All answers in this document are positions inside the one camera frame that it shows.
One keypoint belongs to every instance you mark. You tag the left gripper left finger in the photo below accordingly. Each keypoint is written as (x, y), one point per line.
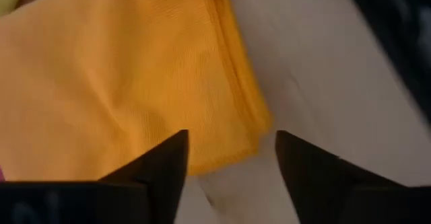
(165, 170)

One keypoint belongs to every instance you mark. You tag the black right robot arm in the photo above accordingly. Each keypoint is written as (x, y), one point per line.
(404, 32)

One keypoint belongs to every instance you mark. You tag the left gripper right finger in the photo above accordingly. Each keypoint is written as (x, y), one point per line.
(313, 177)

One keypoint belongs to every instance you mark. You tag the orange microfiber towel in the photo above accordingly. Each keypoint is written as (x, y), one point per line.
(118, 82)

